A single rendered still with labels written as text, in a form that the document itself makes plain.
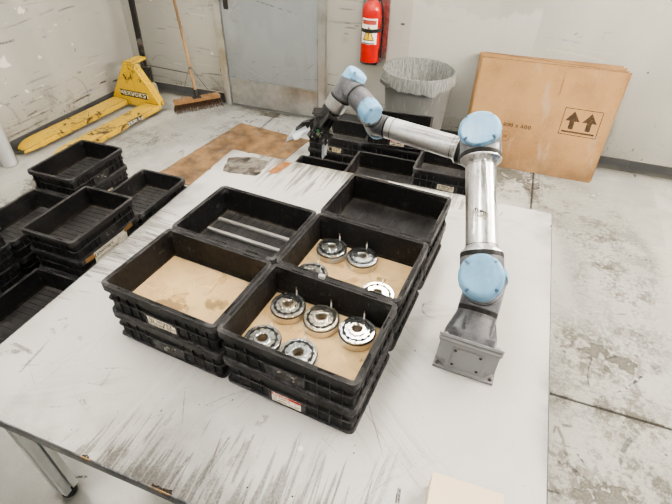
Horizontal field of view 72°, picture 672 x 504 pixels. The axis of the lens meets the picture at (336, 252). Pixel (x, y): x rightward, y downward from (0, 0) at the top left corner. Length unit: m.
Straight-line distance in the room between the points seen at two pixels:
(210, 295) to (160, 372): 0.26
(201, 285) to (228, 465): 0.55
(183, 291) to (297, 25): 3.29
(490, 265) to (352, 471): 0.62
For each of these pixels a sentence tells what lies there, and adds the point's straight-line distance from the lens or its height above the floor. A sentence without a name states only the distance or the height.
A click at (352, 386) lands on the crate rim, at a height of 0.93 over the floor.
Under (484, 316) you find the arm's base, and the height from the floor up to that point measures 0.88.
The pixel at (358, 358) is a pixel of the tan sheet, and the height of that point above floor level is 0.83.
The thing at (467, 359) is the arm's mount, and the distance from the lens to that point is 1.41.
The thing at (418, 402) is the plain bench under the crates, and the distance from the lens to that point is 1.39.
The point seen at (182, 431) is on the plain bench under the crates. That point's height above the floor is 0.70.
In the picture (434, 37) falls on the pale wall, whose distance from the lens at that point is 4.15.
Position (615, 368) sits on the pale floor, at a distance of 2.70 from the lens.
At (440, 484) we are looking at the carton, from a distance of 1.20.
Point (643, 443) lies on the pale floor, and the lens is 2.49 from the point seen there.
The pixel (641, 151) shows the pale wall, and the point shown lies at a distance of 4.45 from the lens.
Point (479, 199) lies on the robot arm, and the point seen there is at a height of 1.16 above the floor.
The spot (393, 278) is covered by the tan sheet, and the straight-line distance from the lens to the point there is 1.52.
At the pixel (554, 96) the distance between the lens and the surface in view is 4.02.
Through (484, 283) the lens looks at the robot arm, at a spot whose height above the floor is 1.04.
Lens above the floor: 1.85
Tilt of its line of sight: 39 degrees down
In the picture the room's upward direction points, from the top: 1 degrees clockwise
